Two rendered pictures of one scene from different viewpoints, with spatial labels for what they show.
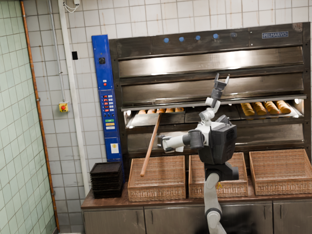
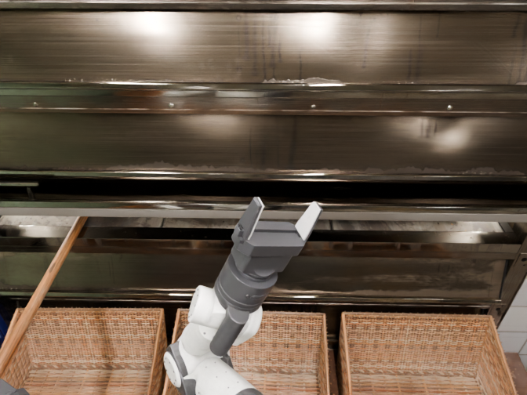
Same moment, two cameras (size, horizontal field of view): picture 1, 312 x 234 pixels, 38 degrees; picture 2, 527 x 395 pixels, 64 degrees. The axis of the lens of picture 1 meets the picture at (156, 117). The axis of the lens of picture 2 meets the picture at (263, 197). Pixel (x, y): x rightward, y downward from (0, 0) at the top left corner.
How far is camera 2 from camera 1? 3.41 m
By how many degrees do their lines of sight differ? 23
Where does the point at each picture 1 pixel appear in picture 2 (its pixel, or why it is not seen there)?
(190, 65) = (164, 57)
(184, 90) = (147, 146)
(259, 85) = (416, 151)
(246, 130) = (342, 262)
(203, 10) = not seen: outside the picture
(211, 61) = (247, 51)
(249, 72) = (390, 103)
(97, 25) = not seen: outside the picture
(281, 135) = (438, 282)
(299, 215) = not seen: outside the picture
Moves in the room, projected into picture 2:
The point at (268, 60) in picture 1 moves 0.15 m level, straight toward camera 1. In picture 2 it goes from (475, 64) to (492, 88)
